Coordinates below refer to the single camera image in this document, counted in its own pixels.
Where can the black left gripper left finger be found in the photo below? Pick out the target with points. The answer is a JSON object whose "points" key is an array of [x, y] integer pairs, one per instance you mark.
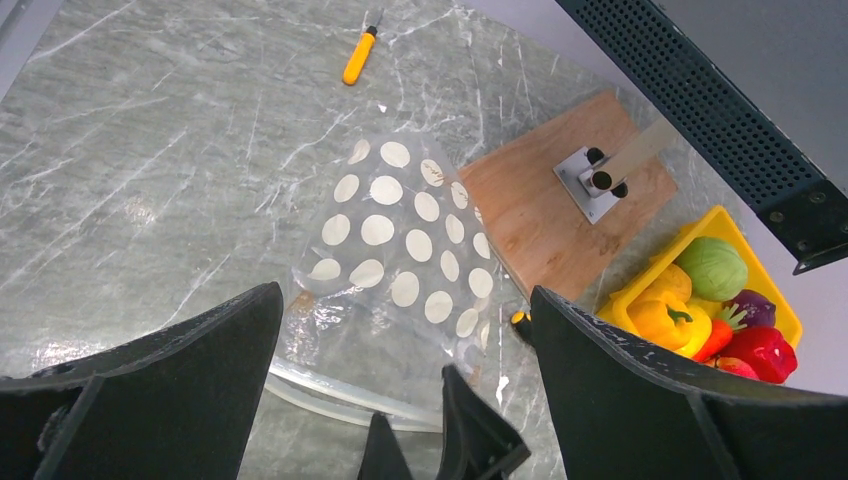
{"points": [[178, 403]]}

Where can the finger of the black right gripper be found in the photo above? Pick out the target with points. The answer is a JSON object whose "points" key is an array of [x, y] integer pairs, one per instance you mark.
{"points": [[382, 456], [478, 443]]}

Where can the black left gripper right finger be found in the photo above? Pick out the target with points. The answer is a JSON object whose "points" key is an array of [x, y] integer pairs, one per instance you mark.
{"points": [[625, 408]]}

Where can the yellow bell pepper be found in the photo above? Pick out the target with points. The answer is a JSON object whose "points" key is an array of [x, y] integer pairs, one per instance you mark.
{"points": [[662, 318]]}

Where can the green cabbage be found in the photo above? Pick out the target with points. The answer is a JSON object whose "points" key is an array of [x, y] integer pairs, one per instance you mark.
{"points": [[716, 269]]}

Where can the clear polka dot zip bag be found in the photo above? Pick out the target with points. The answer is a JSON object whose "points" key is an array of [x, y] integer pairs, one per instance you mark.
{"points": [[396, 280]]}

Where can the orange carrot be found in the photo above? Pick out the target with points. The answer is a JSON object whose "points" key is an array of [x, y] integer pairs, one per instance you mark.
{"points": [[723, 327]]}

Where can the black yellow screwdriver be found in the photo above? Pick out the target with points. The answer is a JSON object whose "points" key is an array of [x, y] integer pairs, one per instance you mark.
{"points": [[521, 324]]}

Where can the tan potato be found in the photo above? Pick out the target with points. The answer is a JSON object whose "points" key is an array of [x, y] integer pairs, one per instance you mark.
{"points": [[672, 281]]}

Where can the red bell pepper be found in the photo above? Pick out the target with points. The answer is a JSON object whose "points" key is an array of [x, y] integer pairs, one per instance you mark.
{"points": [[765, 350]]}

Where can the purple onion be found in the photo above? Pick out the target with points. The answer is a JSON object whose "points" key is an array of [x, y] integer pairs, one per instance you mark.
{"points": [[749, 309]]}

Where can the wooden base board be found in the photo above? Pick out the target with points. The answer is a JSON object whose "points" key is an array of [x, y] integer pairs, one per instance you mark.
{"points": [[533, 224]]}

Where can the yellow plastic tray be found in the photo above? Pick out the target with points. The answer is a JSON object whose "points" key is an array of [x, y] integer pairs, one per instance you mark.
{"points": [[716, 223]]}

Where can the metal stand post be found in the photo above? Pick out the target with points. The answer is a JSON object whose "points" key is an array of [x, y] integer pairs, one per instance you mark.
{"points": [[596, 181]]}

